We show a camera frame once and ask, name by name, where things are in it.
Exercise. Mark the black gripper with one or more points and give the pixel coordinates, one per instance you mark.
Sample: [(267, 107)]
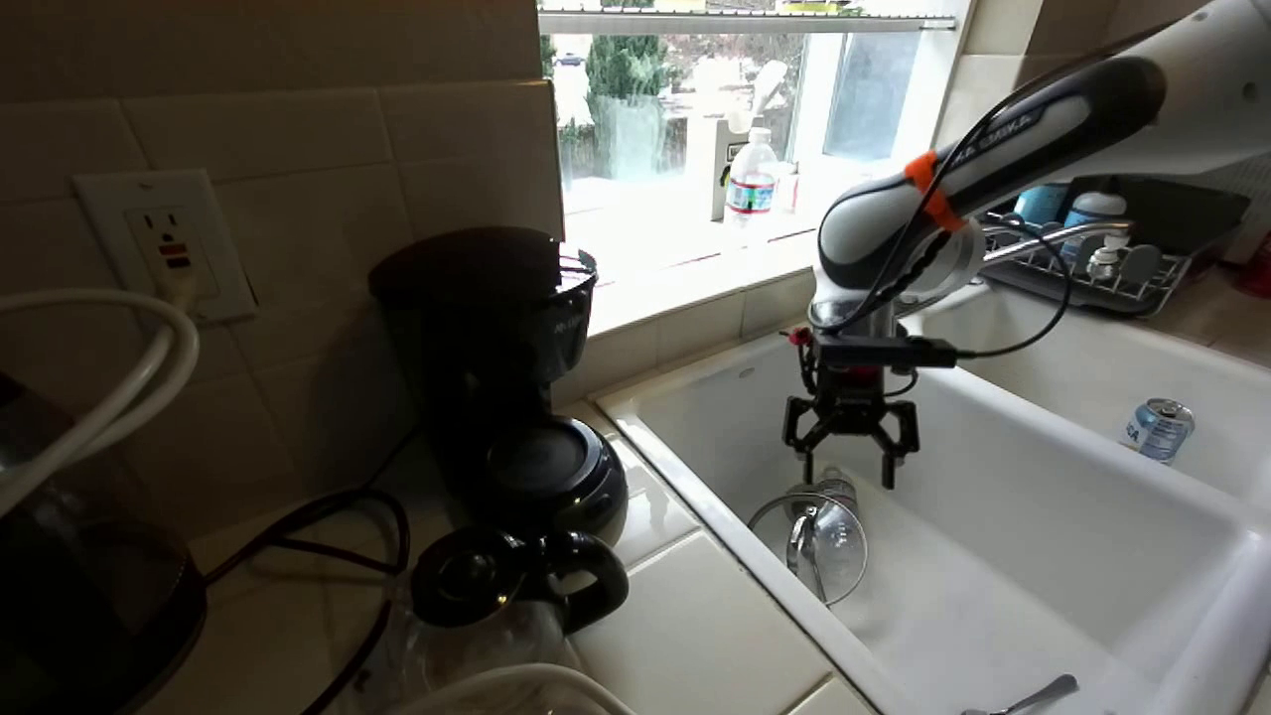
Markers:
[(857, 398)]

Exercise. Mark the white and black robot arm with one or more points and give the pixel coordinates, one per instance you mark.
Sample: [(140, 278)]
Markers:
[(1035, 133)]

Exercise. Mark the white double basin sink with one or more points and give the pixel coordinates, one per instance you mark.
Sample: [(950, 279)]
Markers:
[(1060, 558)]

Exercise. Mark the glass carafe with black lid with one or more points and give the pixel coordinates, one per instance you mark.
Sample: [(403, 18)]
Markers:
[(518, 582)]

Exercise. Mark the metal faucet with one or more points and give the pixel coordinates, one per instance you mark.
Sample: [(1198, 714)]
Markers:
[(1020, 239)]

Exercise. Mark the clear water bottle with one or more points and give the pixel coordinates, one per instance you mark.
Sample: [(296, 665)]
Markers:
[(754, 181)]

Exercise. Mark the metal spoon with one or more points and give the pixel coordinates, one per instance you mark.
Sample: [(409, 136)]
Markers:
[(1040, 699)]

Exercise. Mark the white mug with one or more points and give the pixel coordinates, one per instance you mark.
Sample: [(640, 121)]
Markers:
[(1105, 254)]

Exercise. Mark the black dish rack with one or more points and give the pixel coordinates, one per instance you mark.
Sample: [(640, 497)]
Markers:
[(1138, 272)]

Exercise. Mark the white and blue cup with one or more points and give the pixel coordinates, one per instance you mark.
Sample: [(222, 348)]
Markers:
[(1100, 209)]

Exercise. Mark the black coffee maker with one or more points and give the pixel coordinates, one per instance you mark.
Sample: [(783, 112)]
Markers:
[(492, 345)]

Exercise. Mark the grey planter with shrub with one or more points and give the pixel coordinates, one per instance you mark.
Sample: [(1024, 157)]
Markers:
[(627, 124)]

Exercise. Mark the dark round appliance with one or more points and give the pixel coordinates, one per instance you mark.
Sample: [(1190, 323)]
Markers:
[(83, 610)]

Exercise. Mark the white wall outlet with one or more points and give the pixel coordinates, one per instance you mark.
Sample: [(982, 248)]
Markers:
[(164, 246)]

